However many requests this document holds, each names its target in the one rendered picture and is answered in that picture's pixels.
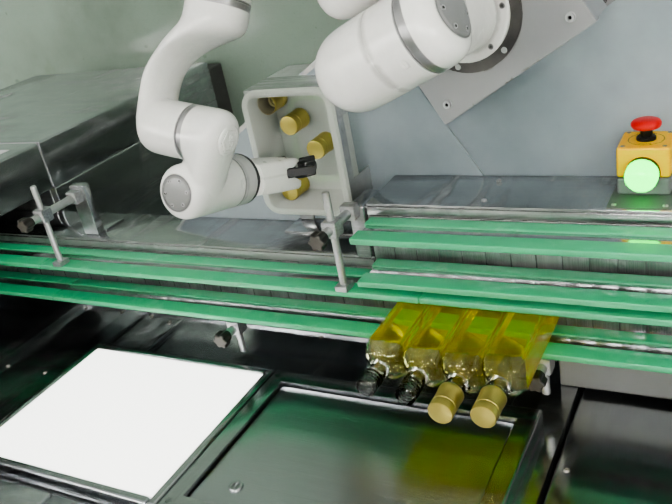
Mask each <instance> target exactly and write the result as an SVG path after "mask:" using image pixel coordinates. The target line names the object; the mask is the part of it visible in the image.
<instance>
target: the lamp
mask: <svg viewBox="0 0 672 504"><path fill-rule="evenodd" d="M660 173H661V172H660V167H659V165H658V164H657V163H656V162H655V161H654V160H652V159H650V158H647V157H638V158H635V159H633V160H632V161H630V163H629V164H628V165H627V167H626V170H625V174H624V180H625V183H626V185H627V186H628V187H629V188H630V189H631V190H633V191H636V192H647V191H649V190H651V189H653V188H654V187H655V185H656V183H657V182H658V180H659V178H660Z"/></svg>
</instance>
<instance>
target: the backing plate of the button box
mask: <svg viewBox="0 0 672 504"><path fill-rule="evenodd" d="M606 209H629V210H668V211H672V190H671V193H670V194H669V195H660V194H619V193H618V191H617V184H616V186H615V189H614V191H613V193H612V195H611V197H610V200H609V202H608V204H607V206H606Z"/></svg>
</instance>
